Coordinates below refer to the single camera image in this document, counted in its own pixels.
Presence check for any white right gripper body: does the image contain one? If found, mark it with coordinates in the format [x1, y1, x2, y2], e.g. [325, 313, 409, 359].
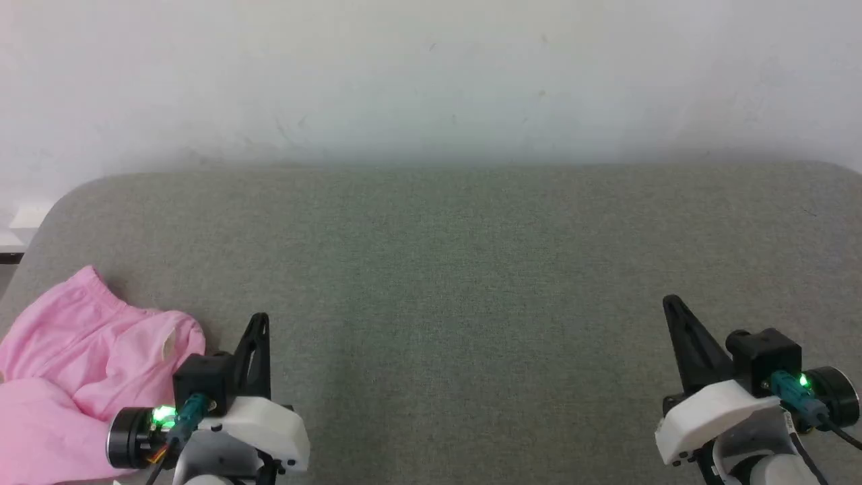
[655, 379, 786, 467]

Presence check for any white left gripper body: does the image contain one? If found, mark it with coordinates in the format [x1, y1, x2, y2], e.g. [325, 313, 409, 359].
[176, 395, 311, 485]

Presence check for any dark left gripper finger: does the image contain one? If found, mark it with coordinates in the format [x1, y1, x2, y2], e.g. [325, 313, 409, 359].
[231, 314, 262, 399]
[246, 313, 272, 399]

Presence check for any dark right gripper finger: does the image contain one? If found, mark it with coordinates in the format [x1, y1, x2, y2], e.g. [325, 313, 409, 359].
[671, 295, 735, 391]
[663, 295, 704, 395]

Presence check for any pink garment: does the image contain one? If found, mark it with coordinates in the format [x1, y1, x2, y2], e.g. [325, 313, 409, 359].
[0, 265, 207, 485]

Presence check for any grey fabric sofa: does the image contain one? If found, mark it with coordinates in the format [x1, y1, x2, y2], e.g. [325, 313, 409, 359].
[0, 160, 862, 485]

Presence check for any white flat object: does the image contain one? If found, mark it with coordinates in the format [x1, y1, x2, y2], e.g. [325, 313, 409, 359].
[0, 201, 53, 254]

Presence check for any black right camera cable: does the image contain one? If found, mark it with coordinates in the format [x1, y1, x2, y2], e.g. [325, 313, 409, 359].
[768, 370, 862, 451]

